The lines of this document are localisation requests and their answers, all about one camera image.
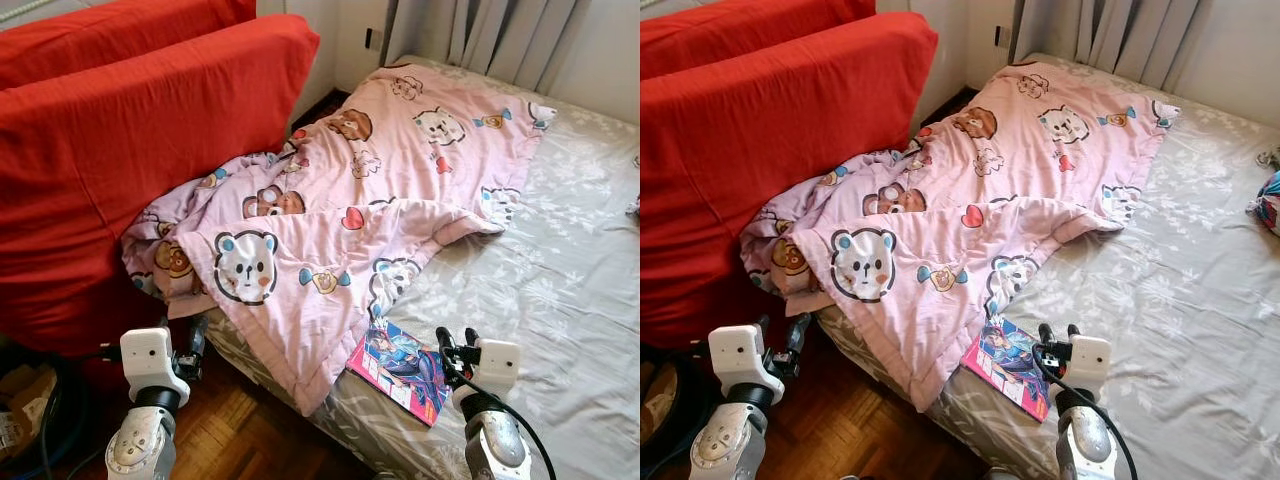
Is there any colourful comic magazine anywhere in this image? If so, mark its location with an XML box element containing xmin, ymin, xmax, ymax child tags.
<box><xmin>962</xmin><ymin>315</ymin><xmax>1051</xmax><ymax>423</ymax></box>
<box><xmin>346</xmin><ymin>318</ymin><xmax>451</xmax><ymax>428</ymax></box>

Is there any pink cartoon bear duvet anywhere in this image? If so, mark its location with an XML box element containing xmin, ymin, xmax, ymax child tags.
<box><xmin>740</xmin><ymin>62</ymin><xmax>1181</xmax><ymax>413</ymax></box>
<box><xmin>120</xmin><ymin>62</ymin><xmax>558</xmax><ymax>417</ymax></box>

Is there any black round basket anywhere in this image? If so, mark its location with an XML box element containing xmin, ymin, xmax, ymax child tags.
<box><xmin>640</xmin><ymin>345</ymin><xmax>693</xmax><ymax>480</ymax></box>
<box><xmin>0</xmin><ymin>340</ymin><xmax>96</xmax><ymax>480</ymax></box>

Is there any brown cardboard piece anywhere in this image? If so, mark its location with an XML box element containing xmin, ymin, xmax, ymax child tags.
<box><xmin>640</xmin><ymin>365</ymin><xmax>679</xmax><ymax>441</ymax></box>
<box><xmin>0</xmin><ymin>365</ymin><xmax>56</xmax><ymax>456</ymax></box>

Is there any large red cushion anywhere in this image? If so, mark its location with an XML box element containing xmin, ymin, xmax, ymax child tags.
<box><xmin>0</xmin><ymin>13</ymin><xmax>321</xmax><ymax>356</ymax></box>
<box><xmin>640</xmin><ymin>0</ymin><xmax>878</xmax><ymax>81</ymax></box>
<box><xmin>0</xmin><ymin>0</ymin><xmax>258</xmax><ymax>89</ymax></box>
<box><xmin>640</xmin><ymin>12</ymin><xmax>939</xmax><ymax>351</ymax></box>

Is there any stars and stripes bolster pillow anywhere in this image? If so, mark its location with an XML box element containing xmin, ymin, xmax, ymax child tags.
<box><xmin>1245</xmin><ymin>168</ymin><xmax>1280</xmax><ymax>238</ymax></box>

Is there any grey curtain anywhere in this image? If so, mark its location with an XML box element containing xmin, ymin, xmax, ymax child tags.
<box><xmin>1015</xmin><ymin>0</ymin><xmax>1201</xmax><ymax>91</ymax></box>
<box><xmin>385</xmin><ymin>0</ymin><xmax>591</xmax><ymax>93</ymax></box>

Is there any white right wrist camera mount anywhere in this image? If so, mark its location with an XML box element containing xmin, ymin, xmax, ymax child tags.
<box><xmin>460</xmin><ymin>338</ymin><xmax>522</xmax><ymax>411</ymax></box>
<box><xmin>1050</xmin><ymin>335</ymin><xmax>1113</xmax><ymax>406</ymax></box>

